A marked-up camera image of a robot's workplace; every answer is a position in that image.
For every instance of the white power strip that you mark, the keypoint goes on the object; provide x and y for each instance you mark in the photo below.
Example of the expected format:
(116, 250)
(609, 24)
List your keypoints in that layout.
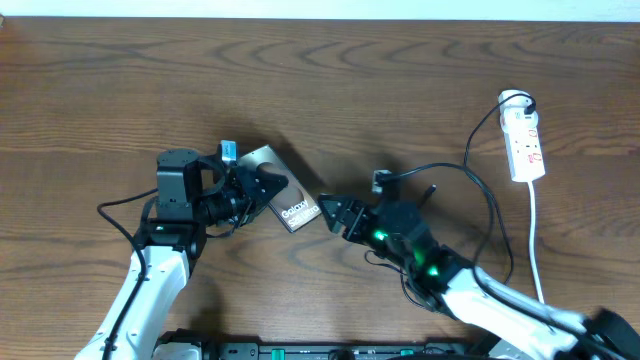
(519, 121)

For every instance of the Galaxy smartphone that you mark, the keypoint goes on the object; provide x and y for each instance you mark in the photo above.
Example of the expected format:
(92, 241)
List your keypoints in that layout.
(294, 206)

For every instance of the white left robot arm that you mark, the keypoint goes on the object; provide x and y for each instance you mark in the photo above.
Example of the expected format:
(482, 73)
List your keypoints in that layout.
(193, 193)

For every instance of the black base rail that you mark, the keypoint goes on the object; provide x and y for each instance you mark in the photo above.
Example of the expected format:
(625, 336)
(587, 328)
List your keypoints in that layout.
(325, 351)

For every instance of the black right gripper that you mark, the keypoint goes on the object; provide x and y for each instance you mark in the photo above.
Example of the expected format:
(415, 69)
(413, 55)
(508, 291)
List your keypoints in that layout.
(364, 213)

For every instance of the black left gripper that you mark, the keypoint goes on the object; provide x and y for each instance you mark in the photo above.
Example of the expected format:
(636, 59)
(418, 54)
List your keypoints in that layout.
(245, 183)

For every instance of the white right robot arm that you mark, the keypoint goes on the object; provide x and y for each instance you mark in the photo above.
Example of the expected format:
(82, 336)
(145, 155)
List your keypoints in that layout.
(451, 284)

